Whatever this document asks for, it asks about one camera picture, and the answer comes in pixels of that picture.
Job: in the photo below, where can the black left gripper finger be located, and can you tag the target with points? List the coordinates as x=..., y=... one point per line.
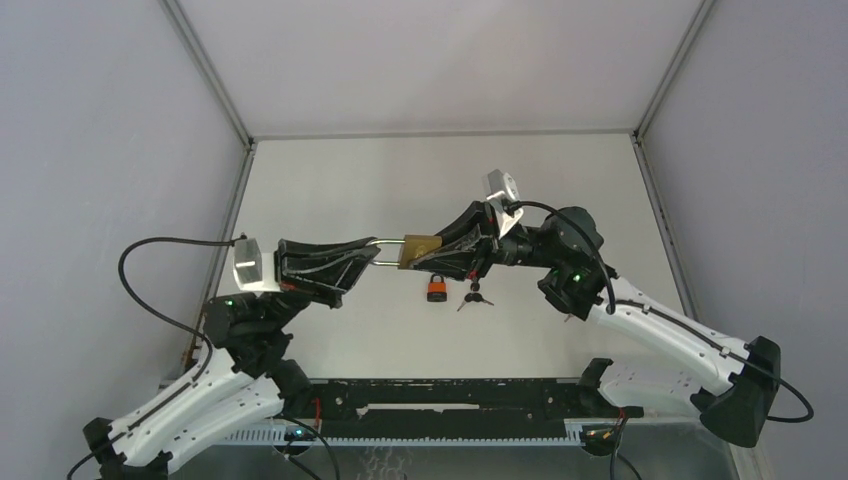
x=356, y=251
x=327, y=284

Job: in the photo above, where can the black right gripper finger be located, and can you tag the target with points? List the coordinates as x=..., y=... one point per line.
x=478, y=216
x=460, y=261

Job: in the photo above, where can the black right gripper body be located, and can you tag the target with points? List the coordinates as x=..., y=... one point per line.
x=513, y=248

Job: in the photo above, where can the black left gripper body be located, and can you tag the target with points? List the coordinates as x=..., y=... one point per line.
x=297, y=278

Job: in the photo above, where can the orange black padlock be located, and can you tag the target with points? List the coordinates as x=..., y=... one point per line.
x=437, y=289

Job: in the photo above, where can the black-headed key bunch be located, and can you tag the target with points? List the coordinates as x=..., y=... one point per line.
x=473, y=296

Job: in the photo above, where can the large brass padlock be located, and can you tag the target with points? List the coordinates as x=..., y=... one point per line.
x=411, y=247

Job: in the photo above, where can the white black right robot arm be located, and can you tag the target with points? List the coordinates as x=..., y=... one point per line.
x=736, y=381

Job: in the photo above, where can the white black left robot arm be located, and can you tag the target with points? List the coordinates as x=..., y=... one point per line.
x=242, y=375

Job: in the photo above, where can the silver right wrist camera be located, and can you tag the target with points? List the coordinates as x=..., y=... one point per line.
x=501, y=194

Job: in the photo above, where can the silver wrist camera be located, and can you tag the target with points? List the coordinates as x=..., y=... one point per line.
x=253, y=269
x=501, y=194

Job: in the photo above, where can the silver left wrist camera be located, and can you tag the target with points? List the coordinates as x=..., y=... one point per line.
x=253, y=269

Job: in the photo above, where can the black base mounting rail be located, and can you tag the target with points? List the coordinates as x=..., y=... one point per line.
x=450, y=409

